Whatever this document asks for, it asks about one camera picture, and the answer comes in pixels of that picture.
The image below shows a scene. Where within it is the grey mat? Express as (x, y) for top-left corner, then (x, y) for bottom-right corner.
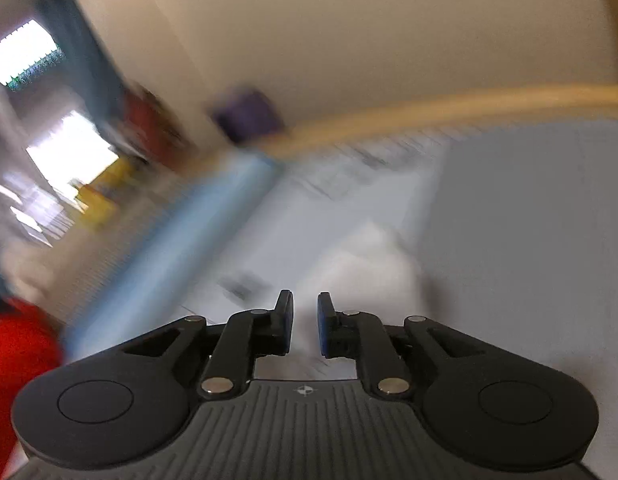
(404, 120), (618, 480)

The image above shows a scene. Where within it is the red knit garment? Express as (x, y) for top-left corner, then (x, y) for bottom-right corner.
(0, 297), (66, 480)

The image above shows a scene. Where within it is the deer printed bed sheet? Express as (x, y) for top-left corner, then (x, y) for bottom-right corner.
(64, 125), (442, 378)

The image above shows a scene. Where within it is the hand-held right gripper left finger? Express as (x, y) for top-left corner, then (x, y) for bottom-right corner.
(120, 289), (296, 402)

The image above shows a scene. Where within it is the white cloth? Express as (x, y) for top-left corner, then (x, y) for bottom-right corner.
(301, 220), (426, 361)

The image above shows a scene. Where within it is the purple object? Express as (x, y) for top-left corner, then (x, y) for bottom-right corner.
(211, 89), (285, 143)

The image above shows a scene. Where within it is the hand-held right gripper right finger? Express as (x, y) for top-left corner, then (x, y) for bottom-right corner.
(316, 291), (486, 402)

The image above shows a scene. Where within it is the bright window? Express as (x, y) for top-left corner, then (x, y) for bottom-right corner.
(0, 19), (65, 92)

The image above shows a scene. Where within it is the wooden bed frame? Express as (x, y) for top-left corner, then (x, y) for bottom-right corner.
(254, 82), (618, 161)

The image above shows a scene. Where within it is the yellow object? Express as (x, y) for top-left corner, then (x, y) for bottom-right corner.
(73, 154), (136, 227)

